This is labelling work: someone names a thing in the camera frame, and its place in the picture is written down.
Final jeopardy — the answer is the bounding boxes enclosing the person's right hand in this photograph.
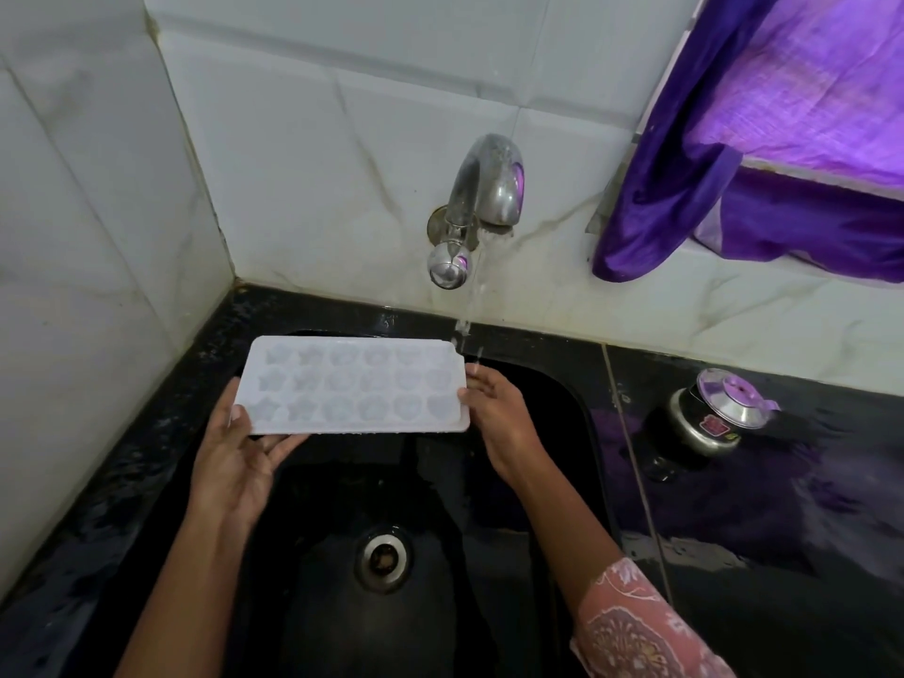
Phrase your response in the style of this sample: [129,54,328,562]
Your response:
[457,363,545,488]

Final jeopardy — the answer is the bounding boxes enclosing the person's left hand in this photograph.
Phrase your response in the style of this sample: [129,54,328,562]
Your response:
[185,377,311,538]

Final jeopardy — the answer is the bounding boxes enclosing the white ice tray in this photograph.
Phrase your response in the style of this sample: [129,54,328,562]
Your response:
[231,334,473,437]

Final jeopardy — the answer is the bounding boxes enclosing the chrome wall tap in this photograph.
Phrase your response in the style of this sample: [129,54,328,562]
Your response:
[426,133,527,292]

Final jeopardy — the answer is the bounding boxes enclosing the person's left forearm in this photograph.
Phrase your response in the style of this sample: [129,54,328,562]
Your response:
[112,511,245,678]

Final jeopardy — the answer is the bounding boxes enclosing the person's right forearm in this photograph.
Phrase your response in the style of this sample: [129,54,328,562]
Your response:
[505,447,626,615]

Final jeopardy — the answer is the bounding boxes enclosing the steel sink drain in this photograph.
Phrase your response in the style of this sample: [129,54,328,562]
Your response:
[354,525,414,595]

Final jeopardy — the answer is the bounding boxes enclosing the small steel pot with lid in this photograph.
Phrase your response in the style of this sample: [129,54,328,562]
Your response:
[667,367,782,457]

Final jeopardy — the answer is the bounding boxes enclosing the black sink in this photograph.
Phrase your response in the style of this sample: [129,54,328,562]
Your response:
[211,330,622,678]

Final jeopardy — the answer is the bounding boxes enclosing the pink floral sleeve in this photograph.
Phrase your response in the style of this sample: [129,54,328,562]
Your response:
[569,556,739,678]

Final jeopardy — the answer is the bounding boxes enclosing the purple curtain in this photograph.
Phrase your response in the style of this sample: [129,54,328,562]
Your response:
[591,0,904,284]

